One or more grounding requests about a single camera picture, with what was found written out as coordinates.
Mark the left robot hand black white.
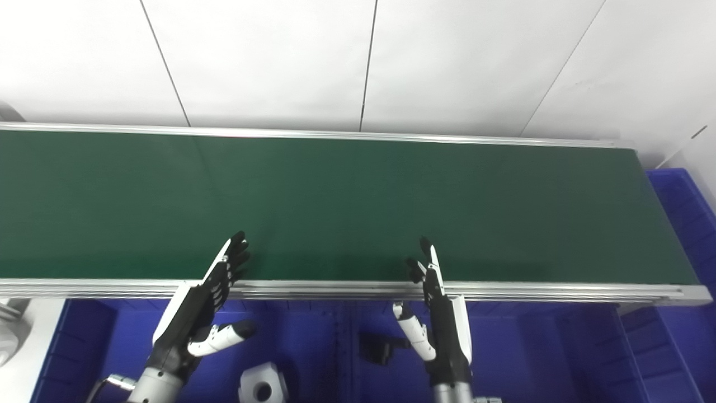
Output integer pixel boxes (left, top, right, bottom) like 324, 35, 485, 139
151, 231, 258, 387

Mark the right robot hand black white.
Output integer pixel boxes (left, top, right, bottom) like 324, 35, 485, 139
392, 236, 474, 388

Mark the black plastic part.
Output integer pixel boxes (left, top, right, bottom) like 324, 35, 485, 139
358, 332, 412, 366

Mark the blue plastic bin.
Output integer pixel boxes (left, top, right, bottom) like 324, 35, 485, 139
341, 299, 651, 403
31, 298, 351, 403
615, 168, 716, 403

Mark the green conveyor belt aluminium frame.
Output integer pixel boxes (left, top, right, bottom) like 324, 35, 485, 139
0, 122, 713, 307

